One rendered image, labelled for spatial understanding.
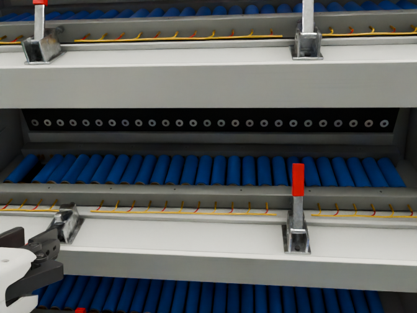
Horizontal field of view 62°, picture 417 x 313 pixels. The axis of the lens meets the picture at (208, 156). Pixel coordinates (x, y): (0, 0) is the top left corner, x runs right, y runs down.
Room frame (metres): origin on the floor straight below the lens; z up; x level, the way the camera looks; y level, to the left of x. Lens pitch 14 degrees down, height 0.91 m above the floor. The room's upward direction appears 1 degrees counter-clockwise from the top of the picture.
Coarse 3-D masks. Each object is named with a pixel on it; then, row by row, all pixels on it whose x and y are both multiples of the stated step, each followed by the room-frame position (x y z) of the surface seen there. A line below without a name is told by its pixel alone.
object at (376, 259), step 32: (0, 160) 0.51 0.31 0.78; (416, 160) 0.46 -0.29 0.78; (0, 224) 0.40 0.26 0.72; (32, 224) 0.40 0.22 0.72; (96, 224) 0.39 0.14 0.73; (128, 224) 0.39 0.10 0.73; (160, 224) 0.39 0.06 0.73; (192, 224) 0.38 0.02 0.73; (224, 224) 0.38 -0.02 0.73; (256, 224) 0.38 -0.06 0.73; (64, 256) 0.36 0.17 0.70; (96, 256) 0.35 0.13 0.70; (128, 256) 0.35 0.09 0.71; (160, 256) 0.34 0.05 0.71; (192, 256) 0.34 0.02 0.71; (224, 256) 0.34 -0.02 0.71; (256, 256) 0.33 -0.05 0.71; (288, 256) 0.33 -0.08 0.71; (320, 256) 0.33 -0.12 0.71; (352, 256) 0.33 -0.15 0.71; (384, 256) 0.33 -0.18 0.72; (416, 256) 0.32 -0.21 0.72; (352, 288) 0.33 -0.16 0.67; (384, 288) 0.33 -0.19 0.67; (416, 288) 0.33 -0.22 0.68
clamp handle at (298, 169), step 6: (294, 168) 0.36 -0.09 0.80; (300, 168) 0.36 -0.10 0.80; (294, 174) 0.35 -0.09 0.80; (300, 174) 0.35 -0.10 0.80; (294, 180) 0.35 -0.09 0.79; (300, 180) 0.35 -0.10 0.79; (294, 186) 0.35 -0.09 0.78; (300, 186) 0.35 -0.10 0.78; (294, 192) 0.35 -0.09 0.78; (300, 192) 0.35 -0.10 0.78; (294, 198) 0.35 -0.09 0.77; (300, 198) 0.35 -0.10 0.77; (294, 204) 0.35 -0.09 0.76; (300, 204) 0.35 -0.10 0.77; (294, 210) 0.35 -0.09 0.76; (300, 210) 0.35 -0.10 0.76; (294, 216) 0.35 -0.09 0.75; (300, 216) 0.34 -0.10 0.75; (294, 222) 0.34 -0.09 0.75; (300, 222) 0.34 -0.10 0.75; (294, 228) 0.34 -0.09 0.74; (300, 228) 0.34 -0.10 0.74
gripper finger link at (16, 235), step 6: (18, 228) 0.32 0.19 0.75; (0, 234) 0.30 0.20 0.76; (6, 234) 0.30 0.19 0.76; (12, 234) 0.31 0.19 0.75; (18, 234) 0.32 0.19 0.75; (24, 234) 0.33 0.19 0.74; (0, 240) 0.29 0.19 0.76; (6, 240) 0.30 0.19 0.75; (12, 240) 0.31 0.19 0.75; (18, 240) 0.32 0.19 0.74; (24, 240) 0.33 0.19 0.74; (0, 246) 0.29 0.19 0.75; (6, 246) 0.30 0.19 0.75; (12, 246) 0.31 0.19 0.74; (18, 246) 0.32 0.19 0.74
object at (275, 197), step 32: (0, 192) 0.42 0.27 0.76; (32, 192) 0.42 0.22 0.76; (64, 192) 0.42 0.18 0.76; (96, 192) 0.41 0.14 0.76; (128, 192) 0.41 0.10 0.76; (160, 192) 0.41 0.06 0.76; (192, 192) 0.40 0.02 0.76; (224, 192) 0.40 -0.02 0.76; (256, 192) 0.40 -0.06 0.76; (288, 192) 0.39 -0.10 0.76; (320, 192) 0.39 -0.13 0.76; (352, 192) 0.39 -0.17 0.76; (384, 192) 0.39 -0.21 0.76; (416, 192) 0.38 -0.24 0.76
